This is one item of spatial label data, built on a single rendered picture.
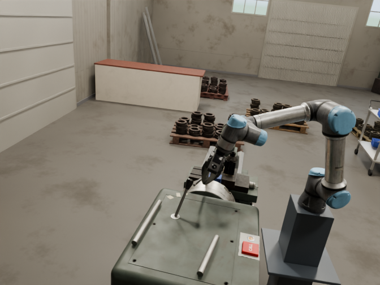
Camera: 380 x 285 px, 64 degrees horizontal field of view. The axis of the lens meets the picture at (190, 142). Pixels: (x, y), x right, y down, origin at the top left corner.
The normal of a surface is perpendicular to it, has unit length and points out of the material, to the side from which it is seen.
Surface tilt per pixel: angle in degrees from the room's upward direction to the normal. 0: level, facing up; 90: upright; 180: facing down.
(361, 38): 90
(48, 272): 0
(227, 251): 0
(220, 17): 90
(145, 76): 90
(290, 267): 0
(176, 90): 90
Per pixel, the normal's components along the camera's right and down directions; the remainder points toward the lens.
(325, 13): -0.11, 0.37
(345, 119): 0.14, 0.27
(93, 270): 0.10, -0.92
